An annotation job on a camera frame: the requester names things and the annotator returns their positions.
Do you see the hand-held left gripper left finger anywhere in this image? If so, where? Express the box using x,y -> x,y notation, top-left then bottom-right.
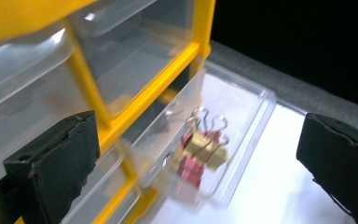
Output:
3,110 -> 102,224

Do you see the grid of closed transparent compartments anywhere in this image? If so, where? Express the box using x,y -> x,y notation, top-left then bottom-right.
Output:
0,0 -> 198,224

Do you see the yellow drawer organizer cabinet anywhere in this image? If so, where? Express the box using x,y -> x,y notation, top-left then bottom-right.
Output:
0,0 -> 217,224

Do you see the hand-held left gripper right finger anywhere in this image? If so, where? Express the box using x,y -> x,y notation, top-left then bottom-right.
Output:
296,112 -> 358,224

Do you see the gold binder clip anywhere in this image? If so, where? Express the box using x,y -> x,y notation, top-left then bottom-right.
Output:
180,106 -> 231,173

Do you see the clear plastic drawer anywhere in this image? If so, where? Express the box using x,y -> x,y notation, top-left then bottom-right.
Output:
120,60 -> 278,210

